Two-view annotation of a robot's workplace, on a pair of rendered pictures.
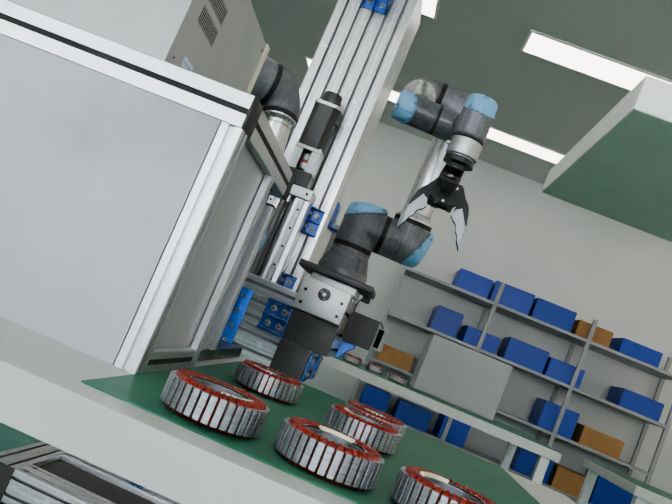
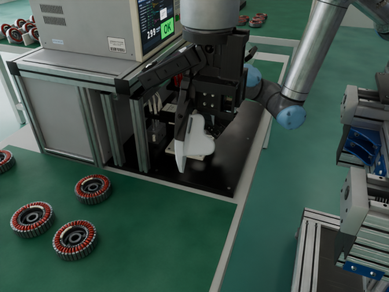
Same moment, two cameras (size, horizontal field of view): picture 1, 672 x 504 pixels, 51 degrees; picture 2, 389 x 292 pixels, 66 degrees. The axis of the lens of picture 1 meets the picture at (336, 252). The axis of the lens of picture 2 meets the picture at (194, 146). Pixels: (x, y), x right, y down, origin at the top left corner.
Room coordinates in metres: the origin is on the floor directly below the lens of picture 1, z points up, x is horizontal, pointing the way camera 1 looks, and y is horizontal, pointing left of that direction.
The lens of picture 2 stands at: (1.67, -0.58, 1.46)
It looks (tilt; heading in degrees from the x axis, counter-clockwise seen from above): 36 degrees down; 104
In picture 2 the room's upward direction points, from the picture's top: straight up
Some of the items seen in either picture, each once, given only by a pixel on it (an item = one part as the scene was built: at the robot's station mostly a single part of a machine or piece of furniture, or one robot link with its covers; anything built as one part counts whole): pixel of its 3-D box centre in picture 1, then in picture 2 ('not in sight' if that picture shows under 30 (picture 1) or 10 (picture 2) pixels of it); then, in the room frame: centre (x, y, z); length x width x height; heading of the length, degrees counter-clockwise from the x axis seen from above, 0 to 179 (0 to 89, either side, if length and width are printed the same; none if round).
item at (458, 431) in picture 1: (452, 426); not in sight; (7.50, -1.82, 0.43); 0.42 x 0.28 x 0.30; 176
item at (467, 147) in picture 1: (461, 151); (210, 9); (1.58, -0.18, 1.37); 0.08 x 0.08 x 0.05
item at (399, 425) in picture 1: (372, 421); (75, 239); (1.23, -0.17, 0.77); 0.11 x 0.11 x 0.04
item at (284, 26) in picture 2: not in sight; (252, 46); (1.46, 2.83, 0.38); 1.85 x 1.10 x 0.75; 85
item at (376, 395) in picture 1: (374, 398); not in sight; (7.58, -0.97, 0.39); 0.42 x 0.28 x 0.21; 176
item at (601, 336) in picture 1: (588, 334); not in sight; (7.42, -2.78, 1.87); 0.40 x 0.36 x 0.17; 174
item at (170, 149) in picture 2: not in sight; (190, 143); (1.42, 0.33, 0.78); 0.15 x 0.15 x 0.01; 85
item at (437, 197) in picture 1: (449, 184); (213, 71); (1.59, -0.18, 1.29); 0.09 x 0.08 x 0.12; 173
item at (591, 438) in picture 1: (595, 440); not in sight; (7.37, -3.22, 0.87); 0.42 x 0.40 x 0.19; 84
